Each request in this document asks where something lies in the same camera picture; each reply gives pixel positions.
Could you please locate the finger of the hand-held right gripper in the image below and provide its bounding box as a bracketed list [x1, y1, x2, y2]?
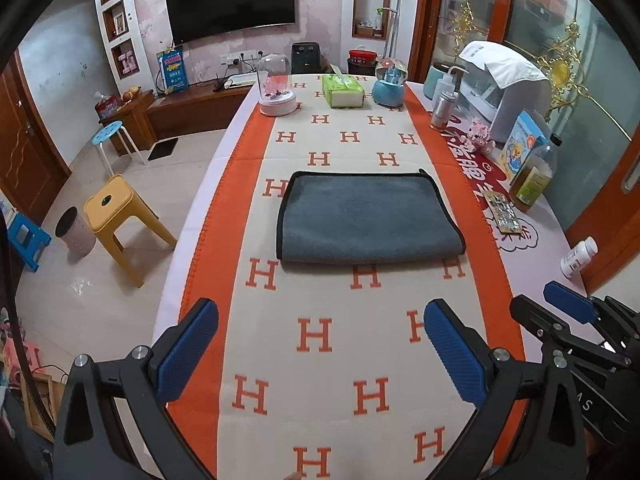
[509, 294, 629, 372]
[543, 281, 640, 357]

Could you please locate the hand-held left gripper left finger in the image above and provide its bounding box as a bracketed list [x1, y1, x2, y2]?
[52, 297, 221, 480]

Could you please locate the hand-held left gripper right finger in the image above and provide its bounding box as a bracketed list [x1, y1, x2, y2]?
[422, 298, 587, 480]

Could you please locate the grey towel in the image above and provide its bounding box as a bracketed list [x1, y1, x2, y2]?
[276, 170, 467, 264]

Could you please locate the white pill bottle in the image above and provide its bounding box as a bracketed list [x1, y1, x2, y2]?
[559, 236, 599, 280]

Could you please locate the white table cover red print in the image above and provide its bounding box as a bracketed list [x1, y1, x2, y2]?
[150, 77, 608, 363]

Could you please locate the blister pack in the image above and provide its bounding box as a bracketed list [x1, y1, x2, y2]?
[483, 191, 524, 236]

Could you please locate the orange and cream printed blanket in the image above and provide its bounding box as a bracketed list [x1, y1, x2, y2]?
[165, 74, 527, 480]

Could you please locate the amber liquid bottle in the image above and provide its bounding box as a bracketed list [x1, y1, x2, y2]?
[508, 133, 562, 213]

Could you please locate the yellow plastic stool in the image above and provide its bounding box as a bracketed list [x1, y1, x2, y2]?
[83, 175, 178, 289]

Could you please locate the pink waste bin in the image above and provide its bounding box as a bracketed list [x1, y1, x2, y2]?
[54, 206, 97, 257]

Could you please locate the pink toy figure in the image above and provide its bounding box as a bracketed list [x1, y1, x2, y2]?
[459, 117, 496, 151]

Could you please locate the white countertop appliance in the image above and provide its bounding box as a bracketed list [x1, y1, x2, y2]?
[458, 67, 552, 145]

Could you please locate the small blue step stool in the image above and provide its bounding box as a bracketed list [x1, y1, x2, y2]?
[7, 213, 52, 270]

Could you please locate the black floor mat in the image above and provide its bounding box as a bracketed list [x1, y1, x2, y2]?
[147, 137, 180, 160]

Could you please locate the metal tumbler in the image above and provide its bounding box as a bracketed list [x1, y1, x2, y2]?
[430, 93, 456, 131]

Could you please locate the blue round stool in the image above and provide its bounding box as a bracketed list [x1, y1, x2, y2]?
[90, 121, 149, 179]

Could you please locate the wooden television cabinet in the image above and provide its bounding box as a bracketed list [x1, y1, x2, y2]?
[98, 80, 257, 157]

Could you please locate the white squeeze bottle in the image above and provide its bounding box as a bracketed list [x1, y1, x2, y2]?
[434, 66, 469, 111]

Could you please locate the white cloth cover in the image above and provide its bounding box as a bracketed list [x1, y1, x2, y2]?
[458, 41, 551, 92]

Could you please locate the red tissue pack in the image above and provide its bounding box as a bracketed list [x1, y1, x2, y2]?
[94, 93, 126, 122]

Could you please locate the teal container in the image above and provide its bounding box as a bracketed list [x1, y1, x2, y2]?
[423, 62, 453, 101]

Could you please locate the brown wooden door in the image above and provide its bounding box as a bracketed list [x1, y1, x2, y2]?
[0, 52, 71, 213]

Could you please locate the blue snow globe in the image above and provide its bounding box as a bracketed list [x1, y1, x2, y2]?
[371, 57, 409, 108]

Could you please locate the glass dome on white base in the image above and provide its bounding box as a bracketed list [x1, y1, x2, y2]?
[256, 53, 297, 117]

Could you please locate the blue printed bag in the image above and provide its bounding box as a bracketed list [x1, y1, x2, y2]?
[155, 46, 189, 95]

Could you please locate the green tissue box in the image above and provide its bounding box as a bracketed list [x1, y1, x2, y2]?
[321, 74, 365, 109]

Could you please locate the red pot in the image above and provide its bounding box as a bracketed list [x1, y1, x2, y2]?
[347, 50, 379, 76]

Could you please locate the black heater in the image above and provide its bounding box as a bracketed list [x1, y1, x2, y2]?
[291, 41, 324, 75]

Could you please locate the wooden frame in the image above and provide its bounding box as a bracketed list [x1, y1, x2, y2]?
[19, 374, 67, 443]

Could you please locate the green-handled mop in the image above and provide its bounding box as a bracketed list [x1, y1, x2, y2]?
[376, 0, 404, 63]

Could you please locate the white wall shelf unit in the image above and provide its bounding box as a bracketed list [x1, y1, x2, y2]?
[92, 0, 139, 79]

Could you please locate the black wall television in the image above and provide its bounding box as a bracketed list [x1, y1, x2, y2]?
[164, 0, 297, 46]

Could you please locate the white wall niche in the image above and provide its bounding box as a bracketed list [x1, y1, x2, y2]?
[352, 0, 394, 41]

